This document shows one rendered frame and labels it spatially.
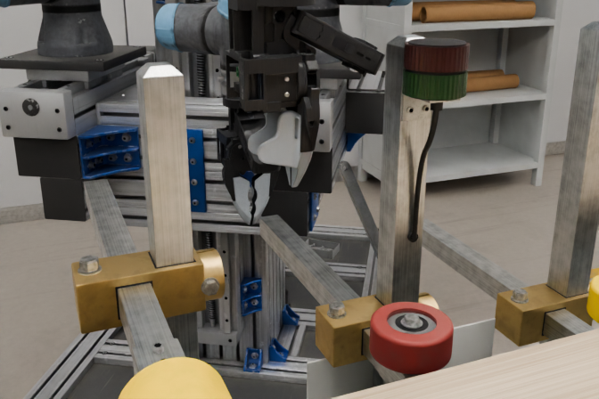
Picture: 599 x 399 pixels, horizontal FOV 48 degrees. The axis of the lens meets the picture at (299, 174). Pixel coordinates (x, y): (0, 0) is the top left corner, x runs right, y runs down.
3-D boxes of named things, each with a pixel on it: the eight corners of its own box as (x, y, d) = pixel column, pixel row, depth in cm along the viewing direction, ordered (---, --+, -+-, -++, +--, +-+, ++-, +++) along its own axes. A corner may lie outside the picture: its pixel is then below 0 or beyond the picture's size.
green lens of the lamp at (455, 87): (390, 89, 66) (391, 67, 66) (443, 85, 68) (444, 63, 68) (423, 101, 61) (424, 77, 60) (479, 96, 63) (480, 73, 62)
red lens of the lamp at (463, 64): (391, 63, 65) (392, 41, 65) (444, 60, 68) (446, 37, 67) (425, 74, 60) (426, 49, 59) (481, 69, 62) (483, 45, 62)
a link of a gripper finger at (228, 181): (250, 195, 111) (249, 144, 108) (253, 199, 109) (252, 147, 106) (222, 199, 109) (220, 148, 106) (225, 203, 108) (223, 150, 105)
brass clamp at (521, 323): (490, 325, 88) (494, 290, 86) (571, 305, 93) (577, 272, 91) (521, 350, 82) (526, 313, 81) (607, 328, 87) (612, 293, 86)
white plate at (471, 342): (305, 432, 81) (305, 361, 78) (486, 382, 90) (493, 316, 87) (307, 435, 81) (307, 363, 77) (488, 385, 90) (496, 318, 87)
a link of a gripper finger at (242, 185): (242, 214, 116) (241, 163, 113) (252, 227, 111) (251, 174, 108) (224, 216, 115) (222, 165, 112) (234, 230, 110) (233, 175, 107)
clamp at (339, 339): (314, 345, 77) (315, 305, 76) (416, 321, 82) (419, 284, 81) (335, 371, 72) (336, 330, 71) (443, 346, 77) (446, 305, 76)
